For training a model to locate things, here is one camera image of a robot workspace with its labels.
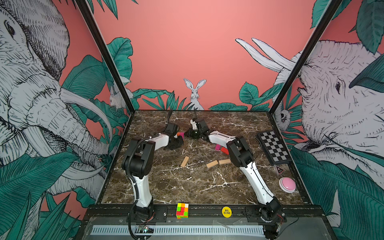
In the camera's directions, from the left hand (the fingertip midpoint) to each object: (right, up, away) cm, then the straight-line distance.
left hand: (184, 141), depth 100 cm
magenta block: (-1, +4, +4) cm, 6 cm away
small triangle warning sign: (+60, -16, -10) cm, 63 cm away
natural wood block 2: (+19, -13, -8) cm, 24 cm away
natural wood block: (+1, -12, -8) cm, 14 cm away
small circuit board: (-16, -39, -30) cm, 51 cm away
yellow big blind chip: (+24, -33, -26) cm, 48 cm away
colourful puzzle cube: (+2, -31, -30) cm, 43 cm away
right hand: (-1, +6, +4) cm, 8 cm away
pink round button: (+60, -22, -18) cm, 66 cm away
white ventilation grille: (+1, -39, -30) cm, 49 cm away
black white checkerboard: (+60, -4, -4) cm, 60 cm away
